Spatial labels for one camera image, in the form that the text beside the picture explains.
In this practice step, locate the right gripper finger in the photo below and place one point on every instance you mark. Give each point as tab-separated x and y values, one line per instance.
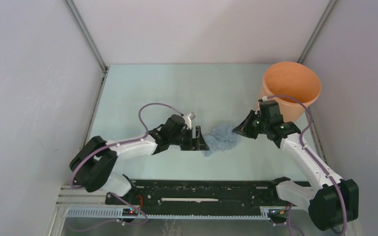
243	133
248	124

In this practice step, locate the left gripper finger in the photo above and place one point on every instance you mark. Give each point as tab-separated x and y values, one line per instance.
201	144
189	144

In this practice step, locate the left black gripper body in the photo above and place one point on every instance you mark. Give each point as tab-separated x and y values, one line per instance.
176	139

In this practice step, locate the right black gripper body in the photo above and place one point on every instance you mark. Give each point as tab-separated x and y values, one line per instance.
260	124

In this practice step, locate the blue plastic trash bag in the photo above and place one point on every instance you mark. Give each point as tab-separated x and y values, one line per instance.
221	139

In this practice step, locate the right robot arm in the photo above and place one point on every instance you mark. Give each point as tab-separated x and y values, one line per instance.
331	200

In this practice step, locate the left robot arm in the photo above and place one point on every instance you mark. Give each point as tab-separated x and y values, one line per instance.
96	165

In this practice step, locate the orange trash bin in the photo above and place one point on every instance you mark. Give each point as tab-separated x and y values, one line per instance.
294	80

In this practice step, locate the left circuit board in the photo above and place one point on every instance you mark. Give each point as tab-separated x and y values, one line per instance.
129	212

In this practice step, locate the circuit board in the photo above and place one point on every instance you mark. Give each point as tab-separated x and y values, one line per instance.
129	212
277	213

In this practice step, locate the right circuit board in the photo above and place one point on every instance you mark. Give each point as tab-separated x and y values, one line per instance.
277	213

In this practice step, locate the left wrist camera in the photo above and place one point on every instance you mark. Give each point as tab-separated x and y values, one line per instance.
188	118

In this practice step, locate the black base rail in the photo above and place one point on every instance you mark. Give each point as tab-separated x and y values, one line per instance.
195	196

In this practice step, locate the right aluminium frame post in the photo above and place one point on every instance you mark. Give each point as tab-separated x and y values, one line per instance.
317	30

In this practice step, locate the aluminium frame post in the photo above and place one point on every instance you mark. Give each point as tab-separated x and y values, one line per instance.
78	19
317	30

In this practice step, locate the left aluminium frame post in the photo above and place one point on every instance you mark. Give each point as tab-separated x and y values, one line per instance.
78	19

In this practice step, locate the white slotted cable duct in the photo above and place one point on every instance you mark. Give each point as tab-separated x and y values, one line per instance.
116	213

